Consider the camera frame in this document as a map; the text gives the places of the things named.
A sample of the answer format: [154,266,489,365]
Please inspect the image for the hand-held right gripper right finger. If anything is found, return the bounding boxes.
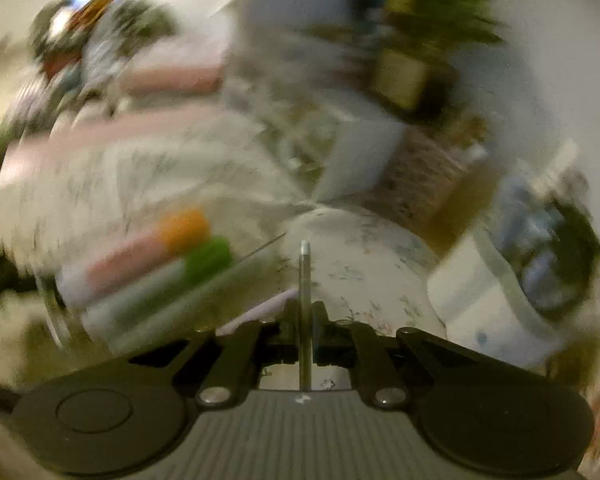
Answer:
[312,302,486,408]

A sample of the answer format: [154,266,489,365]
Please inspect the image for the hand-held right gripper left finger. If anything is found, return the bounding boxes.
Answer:
[130,302,300,407]

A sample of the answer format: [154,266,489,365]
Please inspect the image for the thin grey pen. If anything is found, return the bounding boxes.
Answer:
[299,241,314,392]

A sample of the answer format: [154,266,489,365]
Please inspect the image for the pink marker orange cap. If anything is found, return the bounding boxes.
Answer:
[57,207,213,306]

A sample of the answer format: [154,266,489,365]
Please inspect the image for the lilac plastic piece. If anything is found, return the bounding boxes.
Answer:
[215,294,301,336]

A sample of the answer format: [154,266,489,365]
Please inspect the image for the green cap marker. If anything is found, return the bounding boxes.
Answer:
[82,237,233,331]

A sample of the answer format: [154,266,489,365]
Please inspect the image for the white pen holder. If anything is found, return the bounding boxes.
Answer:
[425,232,576,366]

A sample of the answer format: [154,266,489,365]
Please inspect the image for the pink lattice pen holder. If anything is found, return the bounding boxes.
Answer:
[375,125,481,231]

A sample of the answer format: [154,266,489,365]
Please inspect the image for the clear drawer organiser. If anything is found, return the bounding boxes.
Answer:
[220,50,411,201]

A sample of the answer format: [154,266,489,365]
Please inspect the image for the pink flat box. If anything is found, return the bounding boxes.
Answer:
[120,62,226,96]

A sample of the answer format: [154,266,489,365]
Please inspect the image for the white box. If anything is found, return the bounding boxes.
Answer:
[230,0,371,56]

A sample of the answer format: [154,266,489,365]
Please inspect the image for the potted bamboo plant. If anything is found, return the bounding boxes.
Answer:
[370,0,506,111]

